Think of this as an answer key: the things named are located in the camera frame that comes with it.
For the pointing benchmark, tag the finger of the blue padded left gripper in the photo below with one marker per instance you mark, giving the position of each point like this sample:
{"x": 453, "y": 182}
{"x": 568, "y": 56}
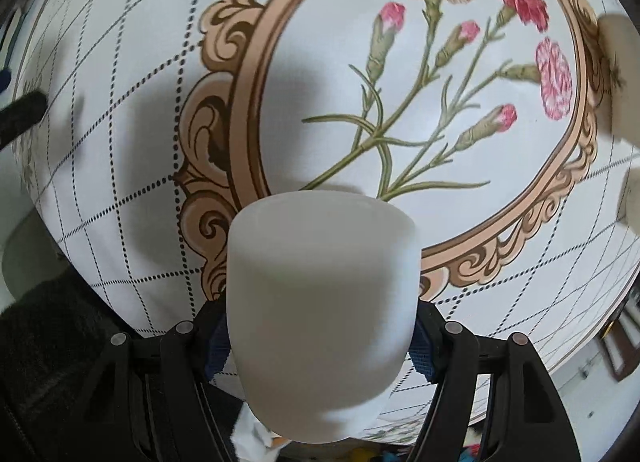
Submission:
{"x": 21, "y": 115}

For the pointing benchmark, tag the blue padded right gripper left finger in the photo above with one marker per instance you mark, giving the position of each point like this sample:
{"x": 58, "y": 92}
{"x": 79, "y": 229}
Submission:
{"x": 158, "y": 399}

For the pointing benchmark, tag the plain white plastic cup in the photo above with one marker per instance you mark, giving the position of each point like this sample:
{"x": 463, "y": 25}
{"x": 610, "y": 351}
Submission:
{"x": 322, "y": 289}

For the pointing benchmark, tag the white cup with print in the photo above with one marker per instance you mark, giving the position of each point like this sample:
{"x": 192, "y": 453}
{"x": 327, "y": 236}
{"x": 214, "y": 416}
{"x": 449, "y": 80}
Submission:
{"x": 619, "y": 40}

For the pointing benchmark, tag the floral diamond pattern tablecloth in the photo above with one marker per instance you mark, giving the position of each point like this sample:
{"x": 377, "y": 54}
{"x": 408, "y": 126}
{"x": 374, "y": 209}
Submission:
{"x": 484, "y": 121}

